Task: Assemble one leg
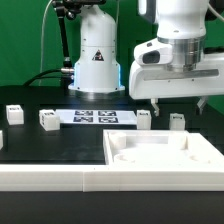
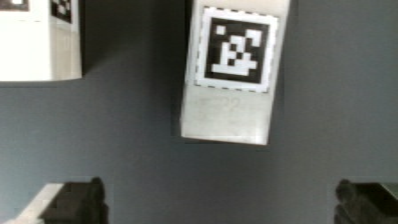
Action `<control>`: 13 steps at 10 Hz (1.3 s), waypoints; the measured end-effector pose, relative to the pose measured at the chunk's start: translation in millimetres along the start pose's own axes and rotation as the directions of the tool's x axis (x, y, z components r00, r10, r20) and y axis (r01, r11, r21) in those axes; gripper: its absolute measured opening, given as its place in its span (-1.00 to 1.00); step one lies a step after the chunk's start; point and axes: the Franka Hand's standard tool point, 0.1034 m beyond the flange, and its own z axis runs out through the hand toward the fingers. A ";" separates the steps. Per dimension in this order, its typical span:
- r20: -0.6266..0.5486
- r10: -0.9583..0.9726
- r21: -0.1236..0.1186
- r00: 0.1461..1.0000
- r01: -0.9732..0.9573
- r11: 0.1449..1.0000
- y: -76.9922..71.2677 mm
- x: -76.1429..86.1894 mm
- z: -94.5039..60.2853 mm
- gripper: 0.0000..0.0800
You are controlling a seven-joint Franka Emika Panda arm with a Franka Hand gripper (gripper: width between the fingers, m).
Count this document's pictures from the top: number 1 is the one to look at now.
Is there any white front fence wall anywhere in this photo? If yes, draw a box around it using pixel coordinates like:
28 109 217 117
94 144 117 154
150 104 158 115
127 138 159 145
0 165 224 192

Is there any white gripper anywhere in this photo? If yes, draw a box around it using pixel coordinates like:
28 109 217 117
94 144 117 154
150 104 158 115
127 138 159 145
129 38 224 117

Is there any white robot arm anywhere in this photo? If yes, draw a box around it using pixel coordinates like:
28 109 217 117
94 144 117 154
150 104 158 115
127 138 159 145
69 0 224 107

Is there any white square tabletop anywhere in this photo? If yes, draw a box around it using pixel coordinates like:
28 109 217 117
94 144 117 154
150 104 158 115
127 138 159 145
103 130 224 166

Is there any black base cable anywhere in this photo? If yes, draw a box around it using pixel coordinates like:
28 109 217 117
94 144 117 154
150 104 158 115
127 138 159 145
22 68 75 88

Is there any white marker tag sheet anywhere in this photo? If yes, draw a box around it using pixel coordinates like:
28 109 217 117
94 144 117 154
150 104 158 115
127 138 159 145
56 109 137 125

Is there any black camera stand pole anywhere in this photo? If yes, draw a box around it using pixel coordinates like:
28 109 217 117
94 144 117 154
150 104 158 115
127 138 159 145
51 0 108 88

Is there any grey hanging cable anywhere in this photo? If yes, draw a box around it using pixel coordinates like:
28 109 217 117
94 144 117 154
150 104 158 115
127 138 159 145
38 0 54 87

